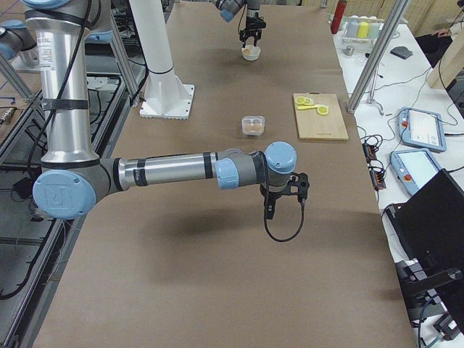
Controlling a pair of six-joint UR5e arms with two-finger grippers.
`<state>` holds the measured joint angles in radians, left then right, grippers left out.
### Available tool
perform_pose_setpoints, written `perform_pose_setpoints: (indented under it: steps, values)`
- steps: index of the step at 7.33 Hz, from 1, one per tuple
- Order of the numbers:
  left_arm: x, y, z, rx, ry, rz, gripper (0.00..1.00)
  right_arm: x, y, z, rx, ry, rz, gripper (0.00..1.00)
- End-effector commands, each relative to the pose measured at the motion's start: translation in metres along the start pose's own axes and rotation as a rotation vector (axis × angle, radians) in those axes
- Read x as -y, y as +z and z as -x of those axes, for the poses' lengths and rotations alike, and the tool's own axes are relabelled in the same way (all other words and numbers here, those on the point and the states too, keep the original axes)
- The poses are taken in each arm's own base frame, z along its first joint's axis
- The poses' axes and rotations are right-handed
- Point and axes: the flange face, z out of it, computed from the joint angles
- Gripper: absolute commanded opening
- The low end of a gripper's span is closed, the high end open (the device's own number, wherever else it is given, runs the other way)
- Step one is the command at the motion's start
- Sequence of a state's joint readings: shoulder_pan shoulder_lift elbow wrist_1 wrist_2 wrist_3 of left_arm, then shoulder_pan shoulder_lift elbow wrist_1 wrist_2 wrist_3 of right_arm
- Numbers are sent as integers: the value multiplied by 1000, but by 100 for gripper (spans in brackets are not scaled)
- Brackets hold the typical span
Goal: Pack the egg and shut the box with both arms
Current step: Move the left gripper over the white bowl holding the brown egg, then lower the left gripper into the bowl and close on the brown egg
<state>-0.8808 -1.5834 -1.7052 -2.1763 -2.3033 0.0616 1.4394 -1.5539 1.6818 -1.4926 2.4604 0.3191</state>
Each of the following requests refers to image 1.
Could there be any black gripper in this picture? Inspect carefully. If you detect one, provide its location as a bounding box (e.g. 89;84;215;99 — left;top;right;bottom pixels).
260;180;289;220
239;13;266;48

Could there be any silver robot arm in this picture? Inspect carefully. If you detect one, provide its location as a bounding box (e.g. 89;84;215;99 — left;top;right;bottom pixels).
1;1;266;67
25;1;297;220

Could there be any clear plastic egg box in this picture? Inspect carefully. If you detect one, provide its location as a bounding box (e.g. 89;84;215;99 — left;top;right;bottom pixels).
241;115;265;136

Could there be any white ceramic bowl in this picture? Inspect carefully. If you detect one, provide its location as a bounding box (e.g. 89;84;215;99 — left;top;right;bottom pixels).
241;45;261;62

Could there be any lemon slice pair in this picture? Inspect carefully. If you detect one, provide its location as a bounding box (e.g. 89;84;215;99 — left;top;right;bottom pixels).
294;96;314;106

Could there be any wooden cutting board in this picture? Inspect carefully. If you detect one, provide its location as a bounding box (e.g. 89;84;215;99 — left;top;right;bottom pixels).
293;94;349;141

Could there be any red bottle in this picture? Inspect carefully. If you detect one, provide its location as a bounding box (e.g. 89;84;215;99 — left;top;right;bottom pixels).
331;0;347;34

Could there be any small metal cylinder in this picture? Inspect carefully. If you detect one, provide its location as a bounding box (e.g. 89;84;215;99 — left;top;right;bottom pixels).
342;46;355;57

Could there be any grey cup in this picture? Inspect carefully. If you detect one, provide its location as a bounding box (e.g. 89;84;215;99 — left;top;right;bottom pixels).
345;19;360;38

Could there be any yellow cup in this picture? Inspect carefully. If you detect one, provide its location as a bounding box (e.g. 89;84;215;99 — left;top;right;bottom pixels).
357;22;369;38

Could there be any blue teach pendant near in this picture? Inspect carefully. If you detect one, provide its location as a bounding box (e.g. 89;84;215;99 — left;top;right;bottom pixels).
390;148;442;196

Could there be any blue teach pendant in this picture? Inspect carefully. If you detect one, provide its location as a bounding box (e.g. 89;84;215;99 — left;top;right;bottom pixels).
390;148;442;196
398;107;447;153

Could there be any small black square pad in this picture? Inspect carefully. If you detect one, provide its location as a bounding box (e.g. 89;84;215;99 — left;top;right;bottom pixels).
390;46;413;59

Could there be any blue teach pendant far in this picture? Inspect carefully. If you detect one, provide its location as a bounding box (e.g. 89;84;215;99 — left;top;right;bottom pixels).
398;107;447;153

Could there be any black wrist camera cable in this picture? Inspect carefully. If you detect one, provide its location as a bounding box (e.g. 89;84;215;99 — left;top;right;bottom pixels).
263;195;305;242

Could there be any black camera mount wrist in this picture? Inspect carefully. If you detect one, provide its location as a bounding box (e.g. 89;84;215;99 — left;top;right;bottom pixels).
283;173;310;200

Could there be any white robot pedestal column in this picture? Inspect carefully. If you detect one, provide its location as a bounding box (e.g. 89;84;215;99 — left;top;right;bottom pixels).
130;0;195;120

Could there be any lemon slice near handle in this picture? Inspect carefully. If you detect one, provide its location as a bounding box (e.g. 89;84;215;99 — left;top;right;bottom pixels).
316;104;330;115

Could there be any aluminium frame post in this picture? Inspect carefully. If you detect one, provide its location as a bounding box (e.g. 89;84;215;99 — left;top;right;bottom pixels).
347;0;410;115

